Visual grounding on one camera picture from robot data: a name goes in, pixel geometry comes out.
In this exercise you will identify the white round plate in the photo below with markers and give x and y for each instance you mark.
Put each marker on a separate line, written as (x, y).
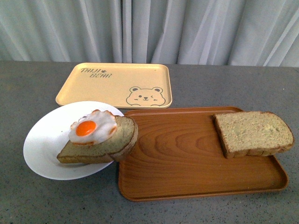
(50, 134)

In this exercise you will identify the bread slice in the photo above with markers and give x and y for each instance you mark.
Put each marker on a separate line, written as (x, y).
(252, 133)
(117, 148)

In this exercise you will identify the yellow bear tray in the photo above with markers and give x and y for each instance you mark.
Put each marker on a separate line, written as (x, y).
(122, 85)

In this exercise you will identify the brown wood-grain tray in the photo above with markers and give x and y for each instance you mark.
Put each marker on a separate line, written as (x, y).
(178, 154)

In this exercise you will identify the fried egg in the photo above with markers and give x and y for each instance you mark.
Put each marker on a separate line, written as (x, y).
(93, 128)

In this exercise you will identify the grey pleated curtain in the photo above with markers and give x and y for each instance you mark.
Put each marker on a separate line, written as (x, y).
(210, 32)

